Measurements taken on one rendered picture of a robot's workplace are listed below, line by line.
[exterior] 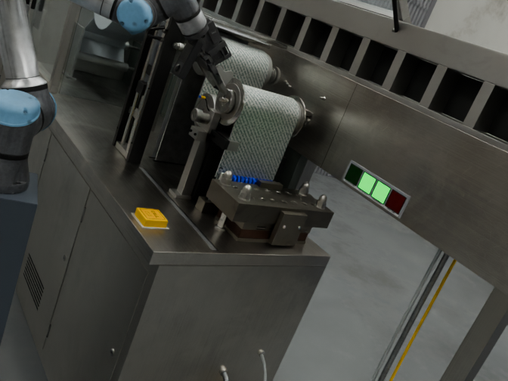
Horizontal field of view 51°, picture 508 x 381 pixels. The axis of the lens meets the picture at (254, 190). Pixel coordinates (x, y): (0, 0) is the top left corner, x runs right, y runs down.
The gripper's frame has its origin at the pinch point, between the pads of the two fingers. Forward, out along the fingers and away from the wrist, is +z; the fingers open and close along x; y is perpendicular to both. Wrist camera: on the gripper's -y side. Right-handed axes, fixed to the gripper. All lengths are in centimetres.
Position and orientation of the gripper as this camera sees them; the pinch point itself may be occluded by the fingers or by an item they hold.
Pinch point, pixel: (218, 90)
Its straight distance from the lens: 160.2
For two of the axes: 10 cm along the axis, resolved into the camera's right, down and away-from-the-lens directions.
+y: 7.7, -6.2, 1.8
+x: -5.3, -4.5, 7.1
